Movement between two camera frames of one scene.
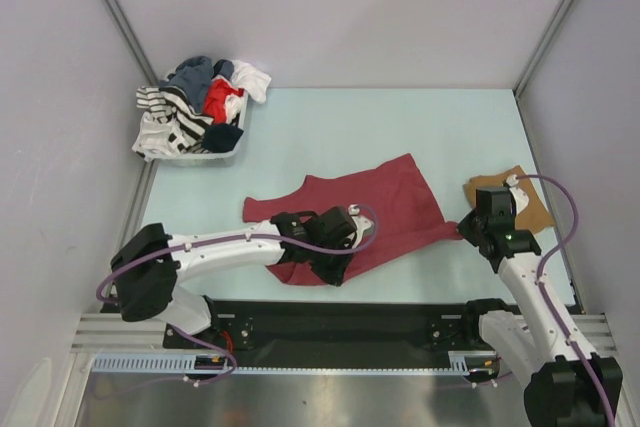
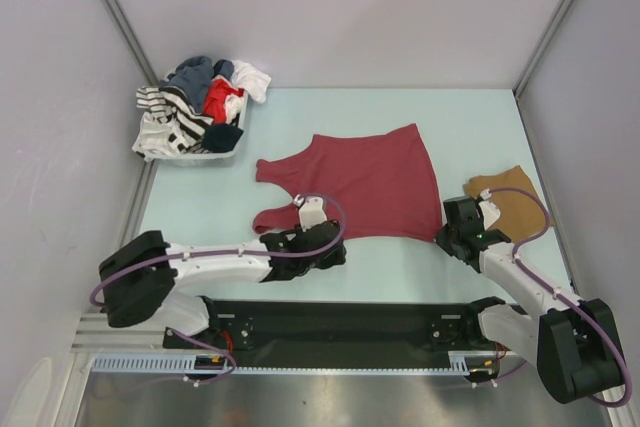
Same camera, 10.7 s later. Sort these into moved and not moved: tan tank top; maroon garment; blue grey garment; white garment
Moved: maroon garment
Not moved: tan tank top; white garment; blue grey garment
